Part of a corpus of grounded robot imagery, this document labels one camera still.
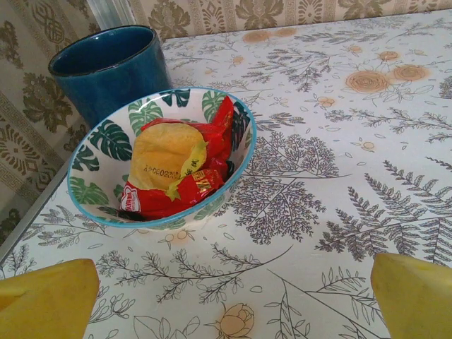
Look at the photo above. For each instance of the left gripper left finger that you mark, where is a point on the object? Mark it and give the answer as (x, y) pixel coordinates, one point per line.
(42, 303)

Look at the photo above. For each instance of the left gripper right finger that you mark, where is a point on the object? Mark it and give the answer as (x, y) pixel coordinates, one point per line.
(420, 300)

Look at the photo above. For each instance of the floral tablecloth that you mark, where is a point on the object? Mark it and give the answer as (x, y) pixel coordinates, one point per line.
(318, 176)

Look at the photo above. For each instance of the leaf-patterned bowl with blue rim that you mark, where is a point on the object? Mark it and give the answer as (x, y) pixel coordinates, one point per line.
(106, 141)

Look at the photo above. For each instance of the red and yellow snack packet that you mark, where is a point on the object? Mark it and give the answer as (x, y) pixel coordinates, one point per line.
(166, 155)

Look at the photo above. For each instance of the dark blue ceramic mug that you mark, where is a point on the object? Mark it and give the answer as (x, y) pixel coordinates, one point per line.
(106, 77)

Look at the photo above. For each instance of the aluminium frame post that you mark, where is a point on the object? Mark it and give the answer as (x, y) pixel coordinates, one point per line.
(109, 14)

